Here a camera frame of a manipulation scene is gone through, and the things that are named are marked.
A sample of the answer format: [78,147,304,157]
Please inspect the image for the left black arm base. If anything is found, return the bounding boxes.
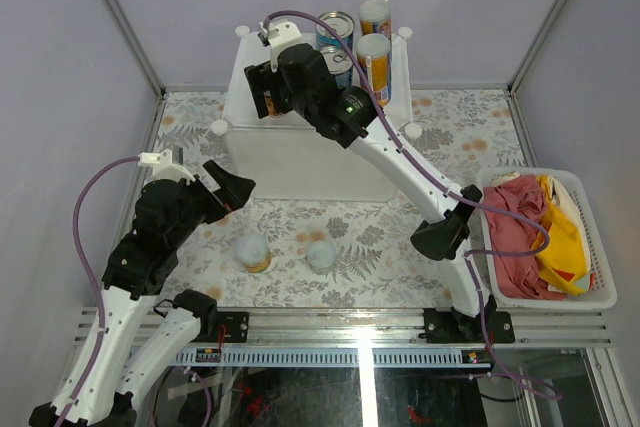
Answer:
[153,289,249,344]

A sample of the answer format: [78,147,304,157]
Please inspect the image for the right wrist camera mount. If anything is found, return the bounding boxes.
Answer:
[258,19,303,72]

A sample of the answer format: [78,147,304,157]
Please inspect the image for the orange tall can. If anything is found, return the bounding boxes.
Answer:
[359,0,392,39]

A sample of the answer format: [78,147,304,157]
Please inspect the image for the tall can with spoon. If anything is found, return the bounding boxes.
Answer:
[356,33,392,106]

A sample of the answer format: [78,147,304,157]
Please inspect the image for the purple cable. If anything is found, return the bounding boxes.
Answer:
[264,10,564,402]
[52,156,214,427]

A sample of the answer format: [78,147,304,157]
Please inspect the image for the aluminium rail frame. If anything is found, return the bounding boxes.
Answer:
[74,306,612,348]

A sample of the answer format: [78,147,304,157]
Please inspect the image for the yellow cloth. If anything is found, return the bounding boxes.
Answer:
[535,175,591,296]

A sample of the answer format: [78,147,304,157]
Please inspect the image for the white laundry basket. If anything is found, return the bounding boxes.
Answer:
[476,167,617,312]

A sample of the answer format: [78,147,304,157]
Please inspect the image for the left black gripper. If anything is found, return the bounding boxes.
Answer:
[171,160,257,249]

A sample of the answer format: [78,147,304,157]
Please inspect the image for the blue can with clear lid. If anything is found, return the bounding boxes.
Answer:
[316,11,355,50]

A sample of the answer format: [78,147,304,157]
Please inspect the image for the white plastic cube cabinet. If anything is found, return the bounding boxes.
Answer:
[211,26,398,202]

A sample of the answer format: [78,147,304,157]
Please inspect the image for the white slotted cable duct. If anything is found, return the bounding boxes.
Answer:
[170,345,491,369]

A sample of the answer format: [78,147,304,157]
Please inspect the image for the wide orange can white lid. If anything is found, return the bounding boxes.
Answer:
[235,233,272,273]

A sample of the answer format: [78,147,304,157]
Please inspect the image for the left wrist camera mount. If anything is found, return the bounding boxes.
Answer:
[138,147,196,183]

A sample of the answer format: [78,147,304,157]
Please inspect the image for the red cloth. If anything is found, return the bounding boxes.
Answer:
[483,175,566,301]

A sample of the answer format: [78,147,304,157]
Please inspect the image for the blue can silver top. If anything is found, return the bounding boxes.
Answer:
[319,46,353,91]

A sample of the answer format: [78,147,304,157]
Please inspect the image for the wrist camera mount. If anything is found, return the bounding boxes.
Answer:
[138,147,196,183]
[258,19,303,72]

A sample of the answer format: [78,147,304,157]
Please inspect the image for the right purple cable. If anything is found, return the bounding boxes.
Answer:
[264,10,564,402]

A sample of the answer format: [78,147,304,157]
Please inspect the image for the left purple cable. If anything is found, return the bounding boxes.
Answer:
[52,156,214,427]

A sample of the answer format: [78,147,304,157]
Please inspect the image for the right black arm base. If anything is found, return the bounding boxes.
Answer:
[418,295,515,344]

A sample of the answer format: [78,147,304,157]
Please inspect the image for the short orange can white lid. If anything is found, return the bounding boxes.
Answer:
[263,91,288,117]

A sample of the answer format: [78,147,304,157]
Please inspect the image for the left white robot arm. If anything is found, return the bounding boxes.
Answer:
[28,150,256,426]

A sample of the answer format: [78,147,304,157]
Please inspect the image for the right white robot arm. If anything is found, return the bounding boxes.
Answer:
[244,43,492,342]

